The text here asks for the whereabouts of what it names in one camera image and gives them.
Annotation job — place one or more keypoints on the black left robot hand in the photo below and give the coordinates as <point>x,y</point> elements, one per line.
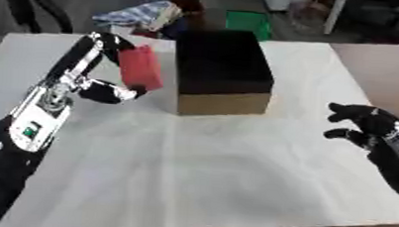
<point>103,93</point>

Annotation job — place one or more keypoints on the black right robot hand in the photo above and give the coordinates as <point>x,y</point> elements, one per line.
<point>376,121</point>

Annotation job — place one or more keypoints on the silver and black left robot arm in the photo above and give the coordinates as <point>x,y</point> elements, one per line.
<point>34,122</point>

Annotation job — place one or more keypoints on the cardboard box with black inside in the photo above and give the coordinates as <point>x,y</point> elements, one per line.
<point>223,60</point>

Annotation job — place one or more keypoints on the blue and white checked cloth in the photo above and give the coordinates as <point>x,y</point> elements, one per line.
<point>137,14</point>

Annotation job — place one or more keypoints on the white furniture leg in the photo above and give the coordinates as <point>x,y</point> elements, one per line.
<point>335,13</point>

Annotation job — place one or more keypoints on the clear plastic bag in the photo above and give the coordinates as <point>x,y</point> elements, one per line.
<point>308,16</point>

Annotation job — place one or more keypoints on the green plastic crate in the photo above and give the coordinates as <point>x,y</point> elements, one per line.
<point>248,21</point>

